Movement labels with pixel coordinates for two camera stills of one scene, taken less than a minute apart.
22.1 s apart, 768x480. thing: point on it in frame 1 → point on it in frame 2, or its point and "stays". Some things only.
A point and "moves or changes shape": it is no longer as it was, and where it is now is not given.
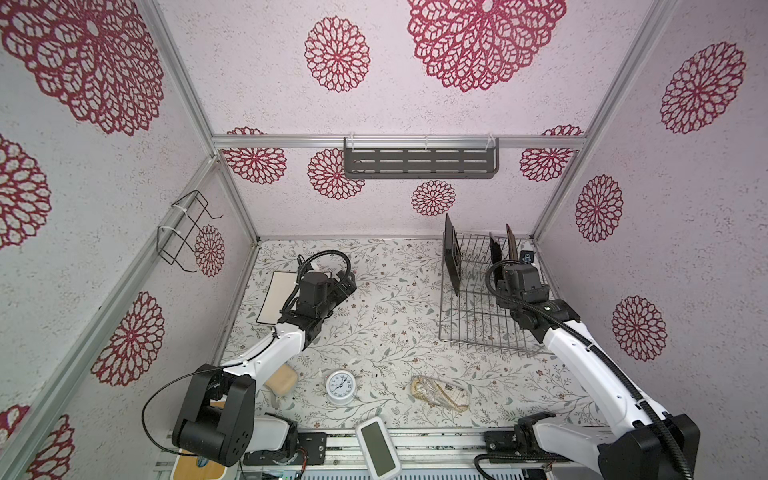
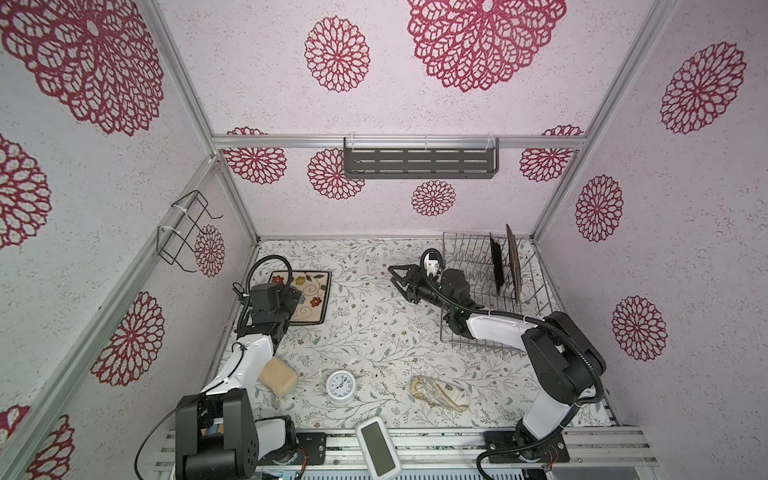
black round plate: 496,257 stays
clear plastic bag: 439,393 stays
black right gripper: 501,293 → 414,290
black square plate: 452,254 moves or changes shape
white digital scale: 377,448 stays
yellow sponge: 283,381 stays
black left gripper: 341,292 → 289,301
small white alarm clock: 341,387 stays
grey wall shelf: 421,157 stays
